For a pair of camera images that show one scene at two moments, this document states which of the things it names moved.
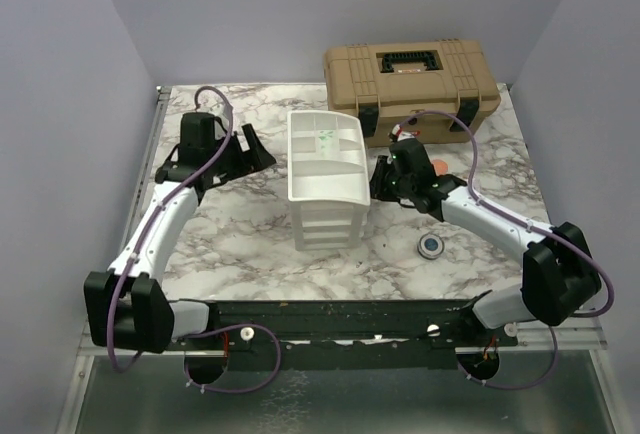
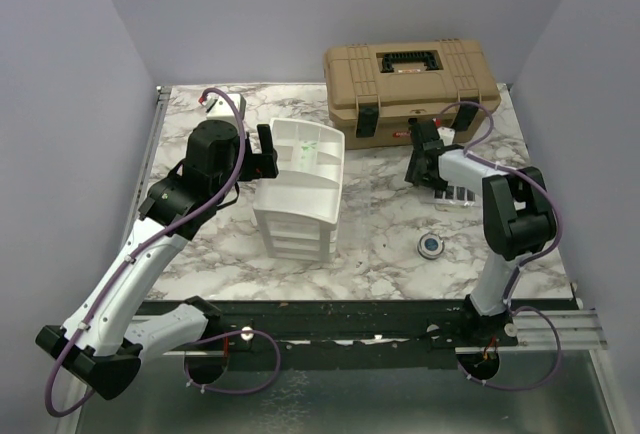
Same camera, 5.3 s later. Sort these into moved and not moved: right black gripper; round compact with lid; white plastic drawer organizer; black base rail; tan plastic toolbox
Moved: white plastic drawer organizer; right black gripper
Not moved: tan plastic toolbox; black base rail; round compact with lid
